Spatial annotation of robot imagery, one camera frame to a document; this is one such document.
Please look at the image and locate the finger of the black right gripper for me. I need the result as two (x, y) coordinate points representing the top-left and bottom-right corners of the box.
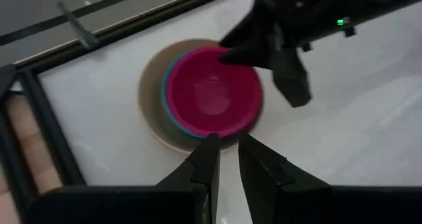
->
(272, 45), (313, 109)
(218, 0), (277, 70)

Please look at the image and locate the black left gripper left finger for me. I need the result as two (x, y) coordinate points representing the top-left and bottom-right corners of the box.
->
(26, 133), (221, 224)

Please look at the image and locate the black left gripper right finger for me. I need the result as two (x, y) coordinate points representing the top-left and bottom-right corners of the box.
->
(237, 134), (422, 224)

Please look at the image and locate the pink plastic bowl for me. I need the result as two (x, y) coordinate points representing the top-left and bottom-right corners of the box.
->
(166, 45), (264, 138)

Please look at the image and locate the teal plastic bowl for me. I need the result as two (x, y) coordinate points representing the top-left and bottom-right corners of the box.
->
(160, 51), (207, 140)

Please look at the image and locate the large beige bowl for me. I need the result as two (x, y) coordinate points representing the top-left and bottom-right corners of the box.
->
(138, 38), (247, 153)

